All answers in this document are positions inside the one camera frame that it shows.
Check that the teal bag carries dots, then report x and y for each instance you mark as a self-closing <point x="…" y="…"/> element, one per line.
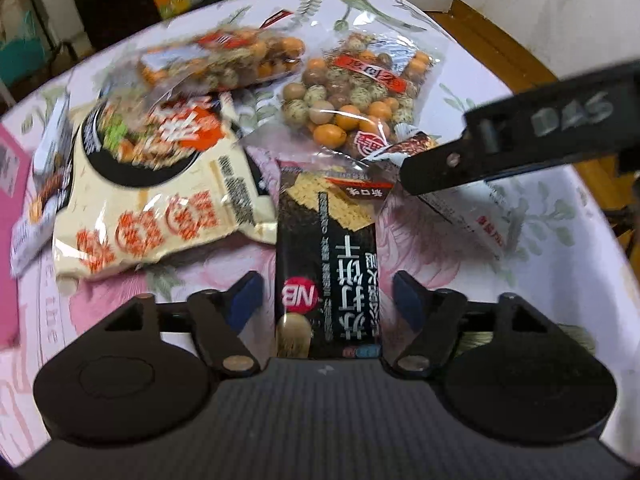
<point x="20" y="55"/>

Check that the cream snack bag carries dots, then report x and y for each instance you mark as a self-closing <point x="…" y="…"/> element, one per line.
<point x="150" y="225"/>

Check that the white snack packet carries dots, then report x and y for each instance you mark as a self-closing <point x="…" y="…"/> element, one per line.
<point x="40" y="195"/>

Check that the clear coated peanut bag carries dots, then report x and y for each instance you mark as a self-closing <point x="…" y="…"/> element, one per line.
<point x="340" y="105"/>
<point x="225" y="60"/>

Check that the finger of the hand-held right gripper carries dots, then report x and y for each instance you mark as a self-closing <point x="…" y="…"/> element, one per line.
<point x="435" y="170"/>

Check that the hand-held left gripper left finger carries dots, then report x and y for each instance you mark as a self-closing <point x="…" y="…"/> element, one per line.
<point x="245" y="296"/>

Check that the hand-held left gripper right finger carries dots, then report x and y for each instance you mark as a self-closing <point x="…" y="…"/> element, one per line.
<point x="407" y="296"/>

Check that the black suitcase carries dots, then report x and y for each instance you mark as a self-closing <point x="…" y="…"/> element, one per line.
<point x="110" y="5"/>

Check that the black cracker packet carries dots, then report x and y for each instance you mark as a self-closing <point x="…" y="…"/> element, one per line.
<point x="325" y="240"/>

